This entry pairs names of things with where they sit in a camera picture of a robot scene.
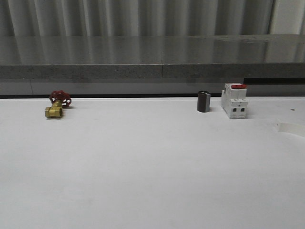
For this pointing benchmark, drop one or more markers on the white half-ring pipe clamp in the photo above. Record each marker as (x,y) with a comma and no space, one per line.
(291,128)

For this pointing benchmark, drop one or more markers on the black cylindrical capacitor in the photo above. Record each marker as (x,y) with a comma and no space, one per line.
(203,101)

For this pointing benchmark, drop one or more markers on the grey stone counter ledge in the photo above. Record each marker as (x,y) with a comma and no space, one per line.
(174,58)

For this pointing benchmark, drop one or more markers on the white circuit breaker red switch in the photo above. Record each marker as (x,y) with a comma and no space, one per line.
(233,100)

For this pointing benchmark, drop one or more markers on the brass valve with red handle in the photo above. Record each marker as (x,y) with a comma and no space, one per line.
(59,100)

